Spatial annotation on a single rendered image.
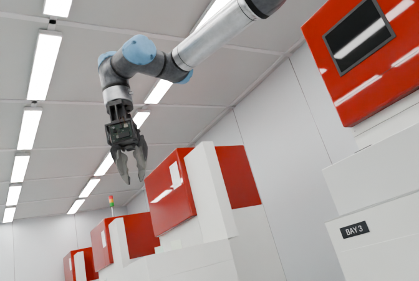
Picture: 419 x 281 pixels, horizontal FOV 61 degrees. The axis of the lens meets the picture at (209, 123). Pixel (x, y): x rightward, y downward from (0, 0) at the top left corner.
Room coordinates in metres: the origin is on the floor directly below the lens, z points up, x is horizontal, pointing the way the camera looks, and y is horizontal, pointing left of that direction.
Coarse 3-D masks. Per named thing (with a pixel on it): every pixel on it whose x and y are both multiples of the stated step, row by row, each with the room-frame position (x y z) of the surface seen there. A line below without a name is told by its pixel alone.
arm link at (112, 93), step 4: (108, 88) 0.81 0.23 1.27; (112, 88) 0.81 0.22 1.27; (116, 88) 0.81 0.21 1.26; (120, 88) 0.81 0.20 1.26; (124, 88) 0.82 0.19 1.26; (128, 88) 0.84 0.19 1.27; (104, 92) 0.82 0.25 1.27; (108, 92) 0.81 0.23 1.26; (112, 92) 0.81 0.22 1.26; (116, 92) 0.81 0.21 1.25; (120, 92) 0.81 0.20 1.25; (124, 92) 0.82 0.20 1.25; (128, 92) 0.84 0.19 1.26; (132, 92) 0.84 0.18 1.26; (104, 96) 0.82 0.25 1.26; (108, 96) 0.81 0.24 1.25; (112, 96) 0.81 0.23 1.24; (116, 96) 0.81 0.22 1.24; (120, 96) 0.81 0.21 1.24; (124, 96) 0.82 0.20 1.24; (128, 96) 0.83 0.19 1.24; (104, 100) 0.83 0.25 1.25; (108, 100) 0.81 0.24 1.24; (112, 100) 0.81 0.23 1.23; (128, 100) 0.84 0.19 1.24; (132, 100) 0.85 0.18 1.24; (104, 104) 0.83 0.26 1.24
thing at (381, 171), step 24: (384, 144) 0.89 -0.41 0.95; (408, 144) 0.84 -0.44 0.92; (336, 168) 1.02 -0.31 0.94; (360, 168) 0.96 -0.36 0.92; (384, 168) 0.91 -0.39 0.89; (408, 168) 0.87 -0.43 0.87; (336, 192) 1.05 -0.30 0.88; (360, 192) 0.99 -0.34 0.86; (384, 192) 0.93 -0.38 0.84; (408, 192) 0.89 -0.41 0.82
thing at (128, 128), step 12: (108, 108) 0.80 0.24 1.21; (120, 108) 0.82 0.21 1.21; (132, 108) 0.86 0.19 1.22; (120, 120) 0.80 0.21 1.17; (132, 120) 0.81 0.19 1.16; (108, 132) 0.82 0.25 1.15; (120, 132) 0.81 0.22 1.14; (132, 132) 0.81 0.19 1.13; (108, 144) 0.81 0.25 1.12; (120, 144) 0.84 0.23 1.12; (132, 144) 0.86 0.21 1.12
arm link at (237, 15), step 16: (240, 0) 0.65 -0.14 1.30; (256, 0) 0.62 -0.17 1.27; (272, 0) 0.61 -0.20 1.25; (224, 16) 0.69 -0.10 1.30; (240, 16) 0.67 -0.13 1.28; (256, 16) 0.66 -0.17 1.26; (208, 32) 0.73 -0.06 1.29; (224, 32) 0.72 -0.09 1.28; (240, 32) 0.73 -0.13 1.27; (176, 48) 0.80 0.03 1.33; (192, 48) 0.77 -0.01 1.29; (208, 48) 0.76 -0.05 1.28; (176, 64) 0.82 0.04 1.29; (192, 64) 0.82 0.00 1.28; (176, 80) 0.88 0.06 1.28
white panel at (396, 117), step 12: (408, 96) 1.39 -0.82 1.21; (396, 108) 1.45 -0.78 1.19; (408, 108) 1.41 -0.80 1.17; (372, 120) 1.54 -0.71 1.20; (384, 120) 1.50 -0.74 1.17; (396, 120) 1.46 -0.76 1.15; (408, 120) 1.43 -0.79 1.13; (360, 132) 1.60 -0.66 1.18; (372, 132) 1.56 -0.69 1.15; (384, 132) 1.52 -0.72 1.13; (396, 132) 1.48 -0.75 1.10; (360, 144) 1.63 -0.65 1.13; (372, 144) 1.58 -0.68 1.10
